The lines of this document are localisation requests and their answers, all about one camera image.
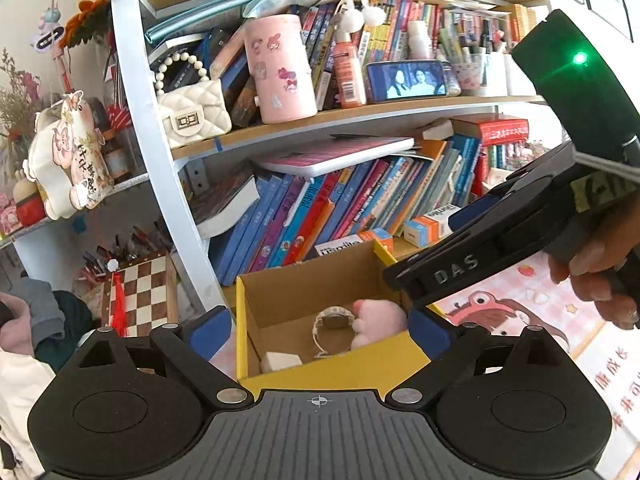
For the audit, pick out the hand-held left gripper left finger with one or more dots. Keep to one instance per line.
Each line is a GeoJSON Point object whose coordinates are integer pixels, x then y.
{"type": "Point", "coordinates": [212, 330]}

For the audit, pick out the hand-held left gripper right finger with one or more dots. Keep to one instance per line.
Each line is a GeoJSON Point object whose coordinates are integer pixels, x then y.
{"type": "Point", "coordinates": [427, 332]}

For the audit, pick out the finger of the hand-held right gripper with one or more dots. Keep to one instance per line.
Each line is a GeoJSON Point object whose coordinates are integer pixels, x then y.
{"type": "Point", "coordinates": [470, 215]}

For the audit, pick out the pink plush toy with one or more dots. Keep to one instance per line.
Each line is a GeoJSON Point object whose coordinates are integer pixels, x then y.
{"type": "Point", "coordinates": [376, 321]}

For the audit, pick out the yellow cardboard box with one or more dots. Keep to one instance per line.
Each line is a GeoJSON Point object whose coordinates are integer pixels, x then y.
{"type": "Point", "coordinates": [280, 300]}

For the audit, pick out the small white box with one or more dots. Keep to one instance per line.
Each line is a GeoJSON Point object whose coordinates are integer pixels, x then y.
{"type": "Point", "coordinates": [281, 361]}

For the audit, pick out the white wrist watch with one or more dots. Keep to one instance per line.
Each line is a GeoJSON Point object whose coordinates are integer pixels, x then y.
{"type": "Point", "coordinates": [334, 320]}

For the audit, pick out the person's right hand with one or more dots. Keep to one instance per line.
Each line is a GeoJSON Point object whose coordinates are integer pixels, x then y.
{"type": "Point", "coordinates": [600, 260]}

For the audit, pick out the orange and white carton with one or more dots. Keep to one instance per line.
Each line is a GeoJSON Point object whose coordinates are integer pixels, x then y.
{"type": "Point", "coordinates": [430, 227]}

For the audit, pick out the white storage container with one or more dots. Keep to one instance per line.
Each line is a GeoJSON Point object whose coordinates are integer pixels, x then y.
{"type": "Point", "coordinates": [520, 77]}

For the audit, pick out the wooden chessboard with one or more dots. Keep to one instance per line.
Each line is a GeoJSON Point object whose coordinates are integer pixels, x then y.
{"type": "Point", "coordinates": [150, 295]}

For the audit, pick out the row of yellow books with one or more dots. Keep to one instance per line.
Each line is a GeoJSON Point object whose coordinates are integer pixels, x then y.
{"type": "Point", "coordinates": [522, 22]}

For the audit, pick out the thick red dictionary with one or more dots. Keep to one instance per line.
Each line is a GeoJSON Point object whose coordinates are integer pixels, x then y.
{"type": "Point", "coordinates": [492, 129]}

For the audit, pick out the red tassel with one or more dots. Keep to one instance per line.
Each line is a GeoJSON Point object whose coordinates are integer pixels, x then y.
{"type": "Point", "coordinates": [118, 300]}

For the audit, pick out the pen holders with pens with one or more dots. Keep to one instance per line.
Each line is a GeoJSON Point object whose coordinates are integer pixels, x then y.
{"type": "Point", "coordinates": [472, 55]}

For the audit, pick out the small orange box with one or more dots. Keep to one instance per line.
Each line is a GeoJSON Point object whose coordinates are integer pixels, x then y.
{"type": "Point", "coordinates": [350, 246]}

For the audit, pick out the thick white-paged book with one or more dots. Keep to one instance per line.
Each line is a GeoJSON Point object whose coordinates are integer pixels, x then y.
{"type": "Point", "coordinates": [225, 205]}

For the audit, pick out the pink notebook lying flat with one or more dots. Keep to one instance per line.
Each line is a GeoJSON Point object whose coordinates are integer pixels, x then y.
{"type": "Point", "coordinates": [340, 155]}

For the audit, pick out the smartphone playing video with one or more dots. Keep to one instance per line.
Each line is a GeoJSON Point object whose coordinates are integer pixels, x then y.
{"type": "Point", "coordinates": [407, 80]}

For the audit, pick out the row of leaning books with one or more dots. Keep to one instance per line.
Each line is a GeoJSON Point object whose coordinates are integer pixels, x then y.
{"type": "Point", "coordinates": [320, 210]}

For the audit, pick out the orange bottle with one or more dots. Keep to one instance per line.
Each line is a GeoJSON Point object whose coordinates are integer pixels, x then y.
{"type": "Point", "coordinates": [348, 72]}

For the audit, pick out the row of upright books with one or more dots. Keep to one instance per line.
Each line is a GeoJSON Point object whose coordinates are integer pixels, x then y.
{"type": "Point", "coordinates": [390, 30]}

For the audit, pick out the pile of clothes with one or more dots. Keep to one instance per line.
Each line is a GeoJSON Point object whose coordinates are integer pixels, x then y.
{"type": "Point", "coordinates": [20, 385]}

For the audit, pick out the white quilted handbag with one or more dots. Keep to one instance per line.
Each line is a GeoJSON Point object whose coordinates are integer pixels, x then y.
{"type": "Point", "coordinates": [192, 112]}

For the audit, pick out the white pink hanging plaque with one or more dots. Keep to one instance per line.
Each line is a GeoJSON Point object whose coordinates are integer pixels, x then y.
{"type": "Point", "coordinates": [70, 160]}

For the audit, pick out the red round figurine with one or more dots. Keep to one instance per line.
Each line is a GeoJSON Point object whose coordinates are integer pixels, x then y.
{"type": "Point", "coordinates": [29, 205]}

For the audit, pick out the white and wood shelf unit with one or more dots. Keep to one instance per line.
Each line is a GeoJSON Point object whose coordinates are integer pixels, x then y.
{"type": "Point", "coordinates": [145, 110]}

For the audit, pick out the pink printed cup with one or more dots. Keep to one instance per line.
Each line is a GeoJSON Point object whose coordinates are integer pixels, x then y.
{"type": "Point", "coordinates": [280, 70]}

